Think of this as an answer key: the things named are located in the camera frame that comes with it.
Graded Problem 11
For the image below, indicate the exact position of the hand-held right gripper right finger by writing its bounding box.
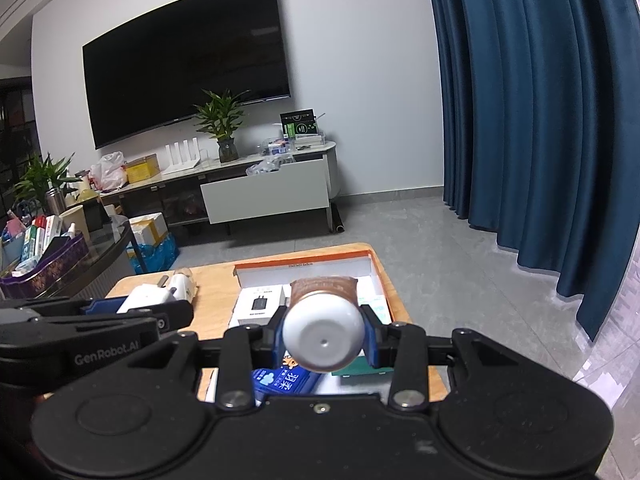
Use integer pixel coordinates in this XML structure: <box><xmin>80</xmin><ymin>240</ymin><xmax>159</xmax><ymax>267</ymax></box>
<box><xmin>360</xmin><ymin>305</ymin><xmax>521</xmax><ymax>408</ymax></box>

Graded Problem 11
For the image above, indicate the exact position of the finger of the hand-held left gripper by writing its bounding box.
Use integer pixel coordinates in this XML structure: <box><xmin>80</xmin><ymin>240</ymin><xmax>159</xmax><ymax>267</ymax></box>
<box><xmin>80</xmin><ymin>302</ymin><xmax>195</xmax><ymax>336</ymax></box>
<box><xmin>0</xmin><ymin>297</ymin><xmax>127</xmax><ymax>318</ymax></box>

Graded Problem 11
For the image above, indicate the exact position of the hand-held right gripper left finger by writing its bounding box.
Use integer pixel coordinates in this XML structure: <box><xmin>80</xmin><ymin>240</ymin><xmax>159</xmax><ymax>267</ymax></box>
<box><xmin>165</xmin><ymin>307</ymin><xmax>291</xmax><ymax>408</ymax></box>

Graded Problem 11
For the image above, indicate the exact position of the blue tissue pack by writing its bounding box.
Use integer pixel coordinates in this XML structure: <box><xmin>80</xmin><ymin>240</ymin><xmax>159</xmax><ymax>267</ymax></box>
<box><xmin>250</xmin><ymin>357</ymin><xmax>326</xmax><ymax>406</ymax></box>

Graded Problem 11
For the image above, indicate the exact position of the white plug adapter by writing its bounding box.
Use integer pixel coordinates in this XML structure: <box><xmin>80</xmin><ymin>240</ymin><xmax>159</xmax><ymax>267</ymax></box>
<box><xmin>116</xmin><ymin>284</ymin><xmax>178</xmax><ymax>313</ymax></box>

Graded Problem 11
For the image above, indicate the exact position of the orange white cardboard box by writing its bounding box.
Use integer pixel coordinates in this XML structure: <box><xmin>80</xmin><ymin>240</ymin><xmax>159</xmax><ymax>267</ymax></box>
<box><xmin>202</xmin><ymin>252</ymin><xmax>398</xmax><ymax>403</ymax></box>

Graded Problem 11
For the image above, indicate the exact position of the white light blue packet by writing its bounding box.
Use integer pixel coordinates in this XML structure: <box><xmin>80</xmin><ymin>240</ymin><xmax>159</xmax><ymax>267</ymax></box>
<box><xmin>356</xmin><ymin>280</ymin><xmax>392</xmax><ymax>323</ymax></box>

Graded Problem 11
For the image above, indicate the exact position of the dark glass coffee table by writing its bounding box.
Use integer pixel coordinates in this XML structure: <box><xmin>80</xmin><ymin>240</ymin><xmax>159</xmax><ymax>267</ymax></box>
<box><xmin>0</xmin><ymin>215</ymin><xmax>148</xmax><ymax>311</ymax></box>

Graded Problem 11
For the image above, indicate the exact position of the white charger box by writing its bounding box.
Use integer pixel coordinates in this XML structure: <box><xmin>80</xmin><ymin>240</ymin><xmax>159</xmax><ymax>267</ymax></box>
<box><xmin>235</xmin><ymin>285</ymin><xmax>287</xmax><ymax>326</ymax></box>

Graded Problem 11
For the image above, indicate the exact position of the blue plastic bag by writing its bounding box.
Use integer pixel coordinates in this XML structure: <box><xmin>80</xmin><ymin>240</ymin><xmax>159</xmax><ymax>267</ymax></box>
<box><xmin>127</xmin><ymin>232</ymin><xmax>180</xmax><ymax>276</ymax></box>

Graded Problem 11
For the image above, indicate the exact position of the purple patterned box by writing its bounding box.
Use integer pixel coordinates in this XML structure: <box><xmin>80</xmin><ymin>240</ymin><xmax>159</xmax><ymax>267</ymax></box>
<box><xmin>0</xmin><ymin>232</ymin><xmax>90</xmax><ymax>301</ymax></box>

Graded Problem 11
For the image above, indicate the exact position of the white tan cardboard box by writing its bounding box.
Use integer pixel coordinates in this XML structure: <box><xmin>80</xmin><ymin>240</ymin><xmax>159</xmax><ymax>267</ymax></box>
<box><xmin>129</xmin><ymin>212</ymin><xmax>168</xmax><ymax>248</ymax></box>

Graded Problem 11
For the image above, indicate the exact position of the beige carton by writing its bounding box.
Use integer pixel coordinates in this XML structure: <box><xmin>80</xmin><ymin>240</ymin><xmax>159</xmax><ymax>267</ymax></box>
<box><xmin>59</xmin><ymin>205</ymin><xmax>91</xmax><ymax>243</ymax></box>

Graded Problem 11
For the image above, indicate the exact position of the row of medicine boxes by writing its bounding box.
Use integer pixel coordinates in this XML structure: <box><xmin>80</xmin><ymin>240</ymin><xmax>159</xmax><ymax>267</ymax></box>
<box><xmin>0</xmin><ymin>212</ymin><xmax>66</xmax><ymax>276</ymax></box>

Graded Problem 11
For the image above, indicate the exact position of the white red plastic bag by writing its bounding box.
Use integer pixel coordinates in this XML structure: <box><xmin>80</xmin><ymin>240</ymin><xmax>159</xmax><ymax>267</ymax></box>
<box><xmin>89</xmin><ymin>151</ymin><xmax>128</xmax><ymax>192</ymax></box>

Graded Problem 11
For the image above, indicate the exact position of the yellow box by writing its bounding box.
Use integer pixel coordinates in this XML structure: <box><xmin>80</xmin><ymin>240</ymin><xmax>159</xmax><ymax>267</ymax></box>
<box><xmin>124</xmin><ymin>156</ymin><xmax>162</xmax><ymax>184</ymax></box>

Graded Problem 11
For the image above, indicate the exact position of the leafy green plant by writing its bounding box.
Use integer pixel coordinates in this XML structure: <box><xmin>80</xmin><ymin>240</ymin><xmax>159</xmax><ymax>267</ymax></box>
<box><xmin>12</xmin><ymin>152</ymin><xmax>83</xmax><ymax>211</ymax></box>

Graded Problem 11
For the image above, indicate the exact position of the white cabinet drawer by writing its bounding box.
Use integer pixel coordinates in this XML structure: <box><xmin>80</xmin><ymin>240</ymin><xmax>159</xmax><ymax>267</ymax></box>
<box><xmin>200</xmin><ymin>155</ymin><xmax>332</xmax><ymax>225</ymax></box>

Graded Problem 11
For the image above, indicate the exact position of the white router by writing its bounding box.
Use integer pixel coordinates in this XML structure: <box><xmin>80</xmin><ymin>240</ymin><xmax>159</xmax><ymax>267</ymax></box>
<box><xmin>161</xmin><ymin>138</ymin><xmax>210</xmax><ymax>175</ymax></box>

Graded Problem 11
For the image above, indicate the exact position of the clear plastic bag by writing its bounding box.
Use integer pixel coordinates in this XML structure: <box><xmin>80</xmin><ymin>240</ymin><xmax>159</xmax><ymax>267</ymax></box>
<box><xmin>245</xmin><ymin>155</ymin><xmax>296</xmax><ymax>177</ymax></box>

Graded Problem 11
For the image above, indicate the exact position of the grey television cabinet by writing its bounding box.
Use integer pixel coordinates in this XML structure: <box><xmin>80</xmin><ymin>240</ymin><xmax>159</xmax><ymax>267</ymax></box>
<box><xmin>97</xmin><ymin>140</ymin><xmax>343</xmax><ymax>233</ymax></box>

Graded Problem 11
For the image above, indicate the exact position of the dark shelving unit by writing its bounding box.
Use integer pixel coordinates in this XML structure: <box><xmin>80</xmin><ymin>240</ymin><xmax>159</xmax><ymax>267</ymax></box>
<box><xmin>0</xmin><ymin>76</ymin><xmax>43</xmax><ymax>211</ymax></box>

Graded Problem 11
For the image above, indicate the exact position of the clear box of small packets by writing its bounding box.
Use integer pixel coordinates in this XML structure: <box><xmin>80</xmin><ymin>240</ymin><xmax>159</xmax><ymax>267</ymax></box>
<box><xmin>257</xmin><ymin>137</ymin><xmax>296</xmax><ymax>158</ymax></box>

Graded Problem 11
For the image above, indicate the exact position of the potted plant in glass vase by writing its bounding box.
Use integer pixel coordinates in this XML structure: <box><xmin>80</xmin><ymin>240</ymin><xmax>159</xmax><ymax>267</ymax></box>
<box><xmin>192</xmin><ymin>89</ymin><xmax>251</xmax><ymax>163</ymax></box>

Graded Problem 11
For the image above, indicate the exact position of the green black box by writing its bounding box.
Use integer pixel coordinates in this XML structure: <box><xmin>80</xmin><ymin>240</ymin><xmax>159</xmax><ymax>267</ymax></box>
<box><xmin>279</xmin><ymin>109</ymin><xmax>323</xmax><ymax>142</ymax></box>

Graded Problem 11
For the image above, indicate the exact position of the blue curtain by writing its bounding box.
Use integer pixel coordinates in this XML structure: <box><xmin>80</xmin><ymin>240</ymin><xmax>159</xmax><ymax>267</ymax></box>
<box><xmin>424</xmin><ymin>0</ymin><xmax>640</xmax><ymax>343</ymax></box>

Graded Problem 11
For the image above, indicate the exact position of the black wall television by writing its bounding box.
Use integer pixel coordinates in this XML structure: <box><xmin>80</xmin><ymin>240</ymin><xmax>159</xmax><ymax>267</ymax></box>
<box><xmin>81</xmin><ymin>0</ymin><xmax>292</xmax><ymax>150</ymax></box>

